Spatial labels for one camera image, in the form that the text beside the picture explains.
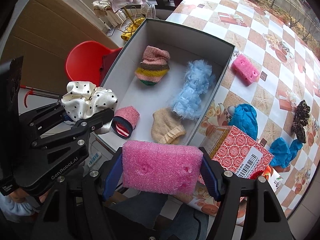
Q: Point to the leopard print scrunchie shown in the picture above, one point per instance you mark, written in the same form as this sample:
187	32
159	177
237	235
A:
300	120

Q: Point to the tissue pack with mushroom print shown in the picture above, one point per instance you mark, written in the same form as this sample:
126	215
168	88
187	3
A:
204	202

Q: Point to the brown cardboard sheet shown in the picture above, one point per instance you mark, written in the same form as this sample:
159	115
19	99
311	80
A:
44	33

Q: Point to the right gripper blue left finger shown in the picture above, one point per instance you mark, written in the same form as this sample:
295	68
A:
111	174

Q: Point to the beige towel on rack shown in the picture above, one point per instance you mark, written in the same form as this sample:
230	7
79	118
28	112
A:
102	8

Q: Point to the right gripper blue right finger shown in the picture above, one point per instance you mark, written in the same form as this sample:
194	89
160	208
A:
211	174

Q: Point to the beige knit sock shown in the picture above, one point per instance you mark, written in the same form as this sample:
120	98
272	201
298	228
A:
166	127

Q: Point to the checkered printed tablecloth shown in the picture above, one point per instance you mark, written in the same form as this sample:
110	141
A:
289	74

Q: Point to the yellow cloth in rack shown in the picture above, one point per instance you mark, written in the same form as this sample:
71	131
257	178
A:
131	29

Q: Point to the pink brown yellow striped sock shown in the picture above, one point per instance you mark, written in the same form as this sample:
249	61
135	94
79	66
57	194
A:
153	67

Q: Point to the pink foam sponge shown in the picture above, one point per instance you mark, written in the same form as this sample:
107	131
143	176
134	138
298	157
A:
244	69
160	168

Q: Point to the white polka dot scrunchie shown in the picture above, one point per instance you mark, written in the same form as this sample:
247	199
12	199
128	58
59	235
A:
84	99

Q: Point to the blue cloth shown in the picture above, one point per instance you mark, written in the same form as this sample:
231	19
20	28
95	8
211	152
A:
283	153
245	119

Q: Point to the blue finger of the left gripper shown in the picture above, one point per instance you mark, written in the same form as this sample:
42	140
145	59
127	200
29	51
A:
99	123
48	116

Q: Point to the red patterned gift box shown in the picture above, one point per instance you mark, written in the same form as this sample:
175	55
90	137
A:
236	151

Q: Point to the gold wire rack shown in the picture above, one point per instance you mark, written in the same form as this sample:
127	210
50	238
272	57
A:
133	12

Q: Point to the grey cardboard box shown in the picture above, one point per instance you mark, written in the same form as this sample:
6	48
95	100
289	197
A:
184	44

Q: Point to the fluffy light blue sock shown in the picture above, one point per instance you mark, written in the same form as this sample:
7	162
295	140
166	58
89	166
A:
197	81

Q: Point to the red plastic chair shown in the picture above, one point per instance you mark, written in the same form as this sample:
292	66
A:
90	61

